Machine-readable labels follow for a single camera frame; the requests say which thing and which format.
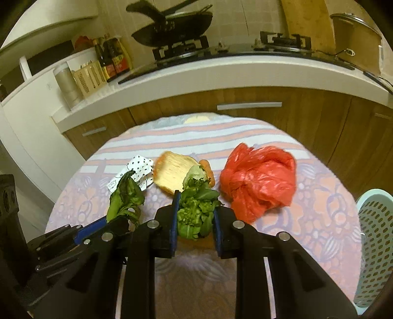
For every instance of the orange carrot piece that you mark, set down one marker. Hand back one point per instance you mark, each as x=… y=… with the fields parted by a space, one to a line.
x=210 y=175

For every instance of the steel thermos canister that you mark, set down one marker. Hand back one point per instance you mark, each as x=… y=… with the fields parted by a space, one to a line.
x=67 y=84

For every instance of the black glass gas stove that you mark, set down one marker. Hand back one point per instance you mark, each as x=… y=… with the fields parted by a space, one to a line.
x=267 y=44

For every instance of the dark soy sauce bottle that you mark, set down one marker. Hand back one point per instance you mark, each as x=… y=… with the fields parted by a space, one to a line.
x=113 y=47

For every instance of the black wok with lid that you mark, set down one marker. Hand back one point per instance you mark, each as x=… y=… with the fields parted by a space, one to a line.
x=171 y=25

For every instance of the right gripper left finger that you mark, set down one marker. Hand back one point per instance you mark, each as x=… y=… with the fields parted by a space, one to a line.
x=156 y=238

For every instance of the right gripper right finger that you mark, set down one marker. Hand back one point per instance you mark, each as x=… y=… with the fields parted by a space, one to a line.
x=274 y=272

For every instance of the dark green leaf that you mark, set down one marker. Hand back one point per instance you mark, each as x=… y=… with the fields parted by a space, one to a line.
x=126 y=200

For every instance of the light blue perforated trash basket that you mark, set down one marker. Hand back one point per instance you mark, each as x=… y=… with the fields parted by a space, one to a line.
x=375 y=216

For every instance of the red plastic bag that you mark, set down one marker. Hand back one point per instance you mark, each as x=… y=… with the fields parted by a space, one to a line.
x=256 y=180

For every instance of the green vegetable scraps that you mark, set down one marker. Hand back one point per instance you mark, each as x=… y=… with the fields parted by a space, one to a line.
x=197 y=203

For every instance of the yellow fruit peel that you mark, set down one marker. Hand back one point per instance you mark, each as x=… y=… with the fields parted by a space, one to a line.
x=170 y=169

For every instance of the wooden cutting board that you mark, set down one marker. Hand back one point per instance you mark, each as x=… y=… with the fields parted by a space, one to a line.
x=310 y=18

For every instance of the beige perforated utensil holder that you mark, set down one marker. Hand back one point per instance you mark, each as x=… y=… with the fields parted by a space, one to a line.
x=89 y=78

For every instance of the smartphone on counter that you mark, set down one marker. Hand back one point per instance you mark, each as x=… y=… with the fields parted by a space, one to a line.
x=380 y=81

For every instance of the brown rice cooker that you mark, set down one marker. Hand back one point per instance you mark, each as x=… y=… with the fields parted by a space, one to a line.
x=357 y=42

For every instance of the polka dot paper wrapper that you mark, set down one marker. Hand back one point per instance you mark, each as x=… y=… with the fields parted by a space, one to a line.
x=142 y=173

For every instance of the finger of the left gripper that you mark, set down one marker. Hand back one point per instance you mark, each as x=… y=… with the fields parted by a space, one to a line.
x=91 y=228

